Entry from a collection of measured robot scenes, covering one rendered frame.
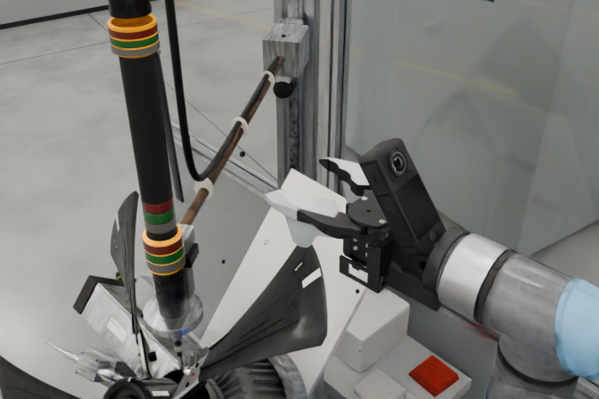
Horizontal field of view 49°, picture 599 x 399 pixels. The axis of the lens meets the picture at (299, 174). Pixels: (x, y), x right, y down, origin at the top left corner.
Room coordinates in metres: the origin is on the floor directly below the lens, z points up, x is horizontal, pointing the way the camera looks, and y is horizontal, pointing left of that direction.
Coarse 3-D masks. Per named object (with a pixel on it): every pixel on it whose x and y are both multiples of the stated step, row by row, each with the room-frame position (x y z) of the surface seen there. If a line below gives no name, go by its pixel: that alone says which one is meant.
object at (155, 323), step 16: (192, 240) 0.61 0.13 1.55; (192, 256) 0.59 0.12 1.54; (192, 272) 0.60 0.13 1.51; (192, 288) 0.60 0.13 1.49; (192, 304) 0.58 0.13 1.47; (144, 320) 0.56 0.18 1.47; (160, 320) 0.55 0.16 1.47; (176, 320) 0.55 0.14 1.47; (192, 320) 0.55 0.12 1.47; (160, 336) 0.54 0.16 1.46; (176, 336) 0.54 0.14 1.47
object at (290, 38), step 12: (276, 24) 1.22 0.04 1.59; (288, 24) 1.22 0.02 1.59; (300, 24) 1.22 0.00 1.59; (276, 36) 1.16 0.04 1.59; (288, 36) 1.16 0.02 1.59; (300, 36) 1.16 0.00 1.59; (264, 48) 1.14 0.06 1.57; (276, 48) 1.14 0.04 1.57; (288, 48) 1.13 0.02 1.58; (300, 48) 1.14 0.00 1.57; (264, 60) 1.14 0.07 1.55; (288, 60) 1.13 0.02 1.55; (300, 60) 1.14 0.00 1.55; (288, 72) 1.13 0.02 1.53; (300, 72) 1.14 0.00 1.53
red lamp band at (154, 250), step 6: (180, 240) 0.57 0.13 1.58; (144, 246) 0.56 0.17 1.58; (150, 246) 0.55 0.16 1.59; (168, 246) 0.55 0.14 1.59; (174, 246) 0.56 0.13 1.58; (180, 246) 0.56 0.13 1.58; (150, 252) 0.55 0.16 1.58; (156, 252) 0.55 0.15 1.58; (162, 252) 0.55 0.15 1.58; (168, 252) 0.55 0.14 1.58
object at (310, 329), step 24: (288, 264) 0.77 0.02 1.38; (312, 264) 0.72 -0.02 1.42; (288, 288) 0.70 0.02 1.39; (312, 288) 0.67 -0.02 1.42; (264, 312) 0.68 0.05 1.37; (288, 312) 0.65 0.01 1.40; (312, 312) 0.63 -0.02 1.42; (240, 336) 0.66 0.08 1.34; (264, 336) 0.63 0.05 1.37; (288, 336) 0.61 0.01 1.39; (312, 336) 0.59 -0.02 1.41; (216, 360) 0.64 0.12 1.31; (240, 360) 0.61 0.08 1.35
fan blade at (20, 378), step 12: (0, 360) 0.79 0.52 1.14; (0, 372) 0.78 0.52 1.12; (12, 372) 0.77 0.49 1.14; (24, 372) 0.75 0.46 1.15; (0, 384) 0.78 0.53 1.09; (12, 384) 0.76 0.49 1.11; (24, 384) 0.75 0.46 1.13; (36, 384) 0.73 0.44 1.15; (48, 384) 0.72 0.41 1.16; (12, 396) 0.76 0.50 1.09; (24, 396) 0.74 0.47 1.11; (36, 396) 0.73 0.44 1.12; (48, 396) 0.72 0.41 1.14; (60, 396) 0.70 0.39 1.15; (72, 396) 0.69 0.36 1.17
